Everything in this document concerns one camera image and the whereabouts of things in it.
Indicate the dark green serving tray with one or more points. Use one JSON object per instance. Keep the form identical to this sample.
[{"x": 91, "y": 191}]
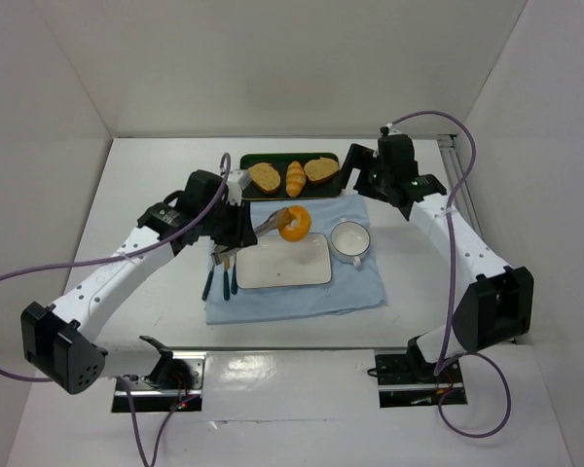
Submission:
[{"x": 280, "y": 162}]

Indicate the white rectangular plate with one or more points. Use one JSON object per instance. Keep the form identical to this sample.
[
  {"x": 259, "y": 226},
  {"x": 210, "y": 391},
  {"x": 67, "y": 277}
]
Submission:
[{"x": 275, "y": 262}]

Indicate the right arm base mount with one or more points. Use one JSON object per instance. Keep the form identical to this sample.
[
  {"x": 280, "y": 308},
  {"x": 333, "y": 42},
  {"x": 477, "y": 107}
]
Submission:
[{"x": 401, "y": 387}]

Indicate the light blue cloth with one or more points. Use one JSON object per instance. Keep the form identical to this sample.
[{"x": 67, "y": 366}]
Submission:
[{"x": 350, "y": 289}]

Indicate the gold spoon green handle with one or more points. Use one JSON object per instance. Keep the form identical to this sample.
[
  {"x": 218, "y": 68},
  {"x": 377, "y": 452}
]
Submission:
[{"x": 233, "y": 285}]

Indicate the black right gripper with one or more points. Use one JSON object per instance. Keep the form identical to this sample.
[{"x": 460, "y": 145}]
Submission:
[{"x": 358, "y": 159}]

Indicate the small golden bread roll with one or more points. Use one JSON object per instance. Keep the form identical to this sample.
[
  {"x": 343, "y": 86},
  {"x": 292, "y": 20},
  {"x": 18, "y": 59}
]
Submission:
[{"x": 295, "y": 179}]

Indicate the gold fork green handle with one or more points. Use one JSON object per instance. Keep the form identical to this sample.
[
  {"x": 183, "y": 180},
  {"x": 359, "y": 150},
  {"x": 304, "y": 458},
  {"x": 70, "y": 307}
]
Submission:
[{"x": 208, "y": 283}]

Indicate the right bread slice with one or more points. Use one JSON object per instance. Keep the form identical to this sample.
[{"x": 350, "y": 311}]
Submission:
[{"x": 321, "y": 170}]

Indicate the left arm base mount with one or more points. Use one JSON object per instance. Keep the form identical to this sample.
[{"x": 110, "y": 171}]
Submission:
[{"x": 156, "y": 380}]

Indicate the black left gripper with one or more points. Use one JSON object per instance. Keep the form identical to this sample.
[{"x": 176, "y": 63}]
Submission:
[{"x": 243, "y": 226}]

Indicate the metal serving tongs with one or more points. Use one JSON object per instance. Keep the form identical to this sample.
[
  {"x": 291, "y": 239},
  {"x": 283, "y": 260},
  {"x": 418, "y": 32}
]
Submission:
[{"x": 221, "y": 252}]

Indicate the white bowl with handles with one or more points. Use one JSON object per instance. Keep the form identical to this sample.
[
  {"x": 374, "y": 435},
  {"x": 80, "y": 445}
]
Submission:
[{"x": 350, "y": 242}]

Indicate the left bread slice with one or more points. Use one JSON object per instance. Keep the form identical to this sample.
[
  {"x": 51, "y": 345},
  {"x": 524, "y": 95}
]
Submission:
[{"x": 265, "y": 177}]

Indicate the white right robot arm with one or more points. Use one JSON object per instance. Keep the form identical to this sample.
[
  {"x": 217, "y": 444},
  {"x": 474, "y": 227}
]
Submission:
[{"x": 491, "y": 301}]

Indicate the aluminium rail right side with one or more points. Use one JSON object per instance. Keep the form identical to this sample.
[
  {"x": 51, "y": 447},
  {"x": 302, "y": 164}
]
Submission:
[{"x": 455, "y": 169}]

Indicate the orange bagel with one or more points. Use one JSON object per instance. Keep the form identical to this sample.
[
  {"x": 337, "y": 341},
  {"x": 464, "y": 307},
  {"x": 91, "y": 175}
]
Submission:
[{"x": 294, "y": 223}]

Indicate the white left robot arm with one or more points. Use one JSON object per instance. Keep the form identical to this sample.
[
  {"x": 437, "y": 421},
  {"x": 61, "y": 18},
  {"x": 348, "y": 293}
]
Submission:
[{"x": 59, "y": 338}]

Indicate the bread slice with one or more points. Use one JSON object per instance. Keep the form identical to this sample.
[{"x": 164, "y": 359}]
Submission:
[
  {"x": 265, "y": 177},
  {"x": 321, "y": 170}
]

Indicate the gold knife green handle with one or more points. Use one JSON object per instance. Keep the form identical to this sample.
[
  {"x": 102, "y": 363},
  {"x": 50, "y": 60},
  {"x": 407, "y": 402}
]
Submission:
[{"x": 226, "y": 280}]

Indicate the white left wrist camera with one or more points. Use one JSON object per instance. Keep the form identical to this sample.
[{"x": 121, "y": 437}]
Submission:
[{"x": 237, "y": 181}]

